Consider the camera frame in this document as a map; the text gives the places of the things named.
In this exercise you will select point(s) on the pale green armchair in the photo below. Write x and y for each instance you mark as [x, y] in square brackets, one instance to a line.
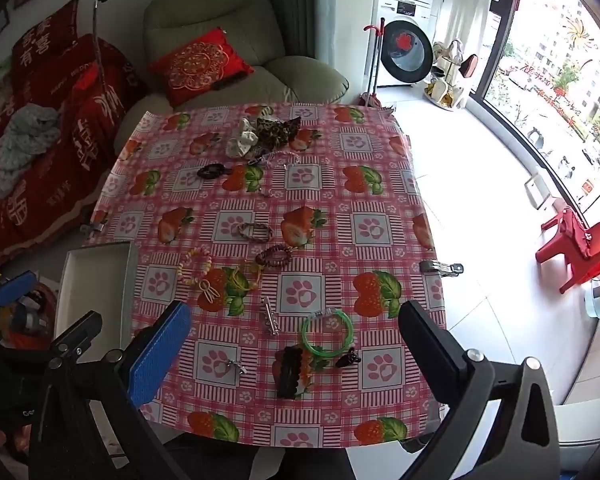
[220, 20]

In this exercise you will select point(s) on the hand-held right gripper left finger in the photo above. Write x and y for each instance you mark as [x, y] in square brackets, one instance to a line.
[162, 355]

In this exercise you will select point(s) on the white scrunchie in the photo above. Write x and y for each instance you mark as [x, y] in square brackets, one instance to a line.
[242, 137]

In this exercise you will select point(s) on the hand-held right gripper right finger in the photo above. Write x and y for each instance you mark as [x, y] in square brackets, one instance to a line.
[425, 345]

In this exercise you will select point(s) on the red plastic chair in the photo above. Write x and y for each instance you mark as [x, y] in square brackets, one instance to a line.
[580, 250]

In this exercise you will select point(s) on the small black claw clip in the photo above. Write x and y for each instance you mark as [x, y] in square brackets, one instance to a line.
[347, 358]

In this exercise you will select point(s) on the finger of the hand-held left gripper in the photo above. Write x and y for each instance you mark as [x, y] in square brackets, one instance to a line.
[77, 331]
[15, 282]

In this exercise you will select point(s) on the white washing machine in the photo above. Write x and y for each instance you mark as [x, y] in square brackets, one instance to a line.
[405, 45]

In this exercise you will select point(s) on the white shoe rack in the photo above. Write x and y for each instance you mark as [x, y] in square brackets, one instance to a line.
[450, 70]

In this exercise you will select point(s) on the white shallow box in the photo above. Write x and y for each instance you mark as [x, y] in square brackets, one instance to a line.
[95, 280]

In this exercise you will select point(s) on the metal table clamp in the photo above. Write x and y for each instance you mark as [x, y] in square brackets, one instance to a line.
[95, 228]
[440, 266]

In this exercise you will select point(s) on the green translucent bangle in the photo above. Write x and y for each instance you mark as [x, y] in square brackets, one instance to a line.
[304, 332]

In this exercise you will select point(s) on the grey crumpled cloth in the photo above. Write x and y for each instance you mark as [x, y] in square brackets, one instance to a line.
[25, 135]

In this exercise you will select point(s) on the strawberry print pink tablecloth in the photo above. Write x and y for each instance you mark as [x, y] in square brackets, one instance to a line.
[330, 260]

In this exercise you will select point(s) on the red embroidered cushion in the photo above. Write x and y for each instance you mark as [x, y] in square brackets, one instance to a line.
[200, 65]

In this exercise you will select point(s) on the small silver clip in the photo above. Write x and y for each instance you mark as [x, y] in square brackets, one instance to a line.
[235, 366]

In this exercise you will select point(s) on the metal lamp pole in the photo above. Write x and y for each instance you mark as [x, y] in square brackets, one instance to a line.
[97, 35]

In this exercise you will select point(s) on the small silver hair pin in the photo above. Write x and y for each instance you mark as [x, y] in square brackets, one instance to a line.
[265, 192]

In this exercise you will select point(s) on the long silver hair clip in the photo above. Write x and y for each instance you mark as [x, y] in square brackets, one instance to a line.
[269, 316]

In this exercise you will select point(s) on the red printed blanket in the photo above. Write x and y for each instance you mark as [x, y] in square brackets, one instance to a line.
[55, 160]

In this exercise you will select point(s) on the leopard print scrunchie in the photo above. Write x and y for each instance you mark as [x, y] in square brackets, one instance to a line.
[275, 129]

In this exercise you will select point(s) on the white curtain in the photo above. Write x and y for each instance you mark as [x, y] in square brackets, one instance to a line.
[472, 5]

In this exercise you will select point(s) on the large black hair claw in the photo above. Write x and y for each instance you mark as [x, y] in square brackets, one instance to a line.
[291, 372]

